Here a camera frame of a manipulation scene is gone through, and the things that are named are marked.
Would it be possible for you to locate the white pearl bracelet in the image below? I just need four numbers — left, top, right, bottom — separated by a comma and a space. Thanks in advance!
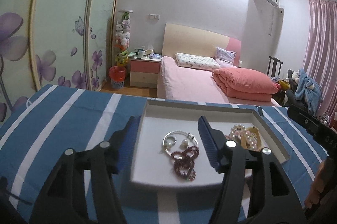
228, 123, 259, 150

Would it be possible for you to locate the dark red bead bracelet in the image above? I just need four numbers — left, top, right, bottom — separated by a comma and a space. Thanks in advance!
170, 146, 201, 182

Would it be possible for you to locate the single white pearl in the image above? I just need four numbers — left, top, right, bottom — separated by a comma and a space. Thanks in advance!
179, 138, 190, 150

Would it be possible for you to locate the thin silver hoop bangle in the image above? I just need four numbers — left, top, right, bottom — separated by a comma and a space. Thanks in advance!
162, 130, 198, 160

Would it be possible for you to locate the silver pearl ring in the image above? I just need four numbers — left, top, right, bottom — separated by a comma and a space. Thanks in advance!
163, 136, 177, 149

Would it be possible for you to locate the beige wrist watch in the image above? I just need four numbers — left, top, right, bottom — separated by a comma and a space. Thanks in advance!
241, 126, 262, 151

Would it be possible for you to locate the person's right hand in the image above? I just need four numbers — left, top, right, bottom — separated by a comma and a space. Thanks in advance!
304, 157, 335, 209

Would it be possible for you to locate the blue fleece garment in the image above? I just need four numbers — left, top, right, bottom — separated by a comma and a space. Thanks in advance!
295, 69, 323, 115

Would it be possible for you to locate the blue white striped tablecloth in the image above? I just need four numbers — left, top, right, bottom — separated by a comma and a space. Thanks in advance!
1, 85, 327, 223

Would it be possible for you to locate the pink curtain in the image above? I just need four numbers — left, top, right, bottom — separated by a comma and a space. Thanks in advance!
303, 0, 336, 115

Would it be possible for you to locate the dark wooden chair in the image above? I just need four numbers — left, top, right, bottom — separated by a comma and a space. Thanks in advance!
266, 55, 285, 98

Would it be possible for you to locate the folded salmon pink duvet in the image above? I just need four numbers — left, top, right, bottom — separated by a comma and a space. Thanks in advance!
212, 67, 278, 102

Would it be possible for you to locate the grey cardboard tray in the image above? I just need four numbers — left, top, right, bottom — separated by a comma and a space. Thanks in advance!
130, 98, 292, 188

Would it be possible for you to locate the small lilac pillow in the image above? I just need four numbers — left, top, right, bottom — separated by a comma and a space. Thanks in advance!
215, 47, 236, 67

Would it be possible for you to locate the red lined waste bin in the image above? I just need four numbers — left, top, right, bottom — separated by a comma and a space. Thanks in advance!
109, 66, 127, 89

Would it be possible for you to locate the white patterned pillow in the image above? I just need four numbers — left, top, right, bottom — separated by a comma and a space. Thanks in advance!
175, 53, 220, 71

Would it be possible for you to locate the pink beige nightstand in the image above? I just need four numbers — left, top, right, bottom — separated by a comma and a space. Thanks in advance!
130, 57, 161, 88

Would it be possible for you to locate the pink bed with headboard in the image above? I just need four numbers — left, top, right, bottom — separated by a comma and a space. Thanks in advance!
157, 23, 279, 106

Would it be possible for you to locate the white mug on nightstand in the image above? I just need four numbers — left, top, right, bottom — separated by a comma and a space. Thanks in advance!
137, 49, 145, 58

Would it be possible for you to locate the plush toy tube display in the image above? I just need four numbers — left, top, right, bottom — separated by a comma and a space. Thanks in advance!
114, 10, 133, 67

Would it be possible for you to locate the sliding glass floral wardrobe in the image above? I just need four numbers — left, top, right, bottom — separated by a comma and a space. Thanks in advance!
1, 0, 116, 121

